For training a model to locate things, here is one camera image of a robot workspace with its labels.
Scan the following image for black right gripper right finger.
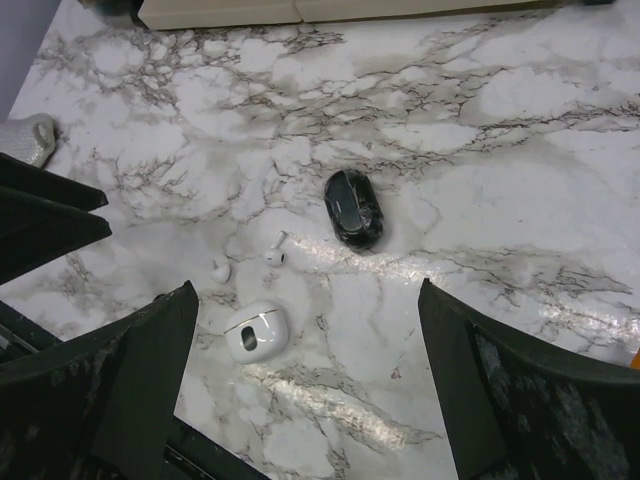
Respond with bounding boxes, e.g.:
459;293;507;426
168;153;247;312
418;280;639;479

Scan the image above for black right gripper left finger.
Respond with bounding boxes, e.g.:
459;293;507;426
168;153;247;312
1;282;199;479

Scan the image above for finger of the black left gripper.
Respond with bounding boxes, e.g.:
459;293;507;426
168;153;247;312
1;153;108;212
1;199;111;284

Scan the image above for black earbud charging case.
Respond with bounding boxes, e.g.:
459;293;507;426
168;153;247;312
323;169;384;251

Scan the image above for white earbud charging case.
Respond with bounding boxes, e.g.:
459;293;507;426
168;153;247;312
224;301;289;365

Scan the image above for silver glitter pouch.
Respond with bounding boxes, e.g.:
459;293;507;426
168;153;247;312
0;113;56;168

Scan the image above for white earbud short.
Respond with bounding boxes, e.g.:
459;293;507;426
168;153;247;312
211;260;231;284

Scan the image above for beige three-tier shelf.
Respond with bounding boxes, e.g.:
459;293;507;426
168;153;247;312
132;0;558;30

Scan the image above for white earbud with stem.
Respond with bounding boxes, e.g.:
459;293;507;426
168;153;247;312
263;231;287;268

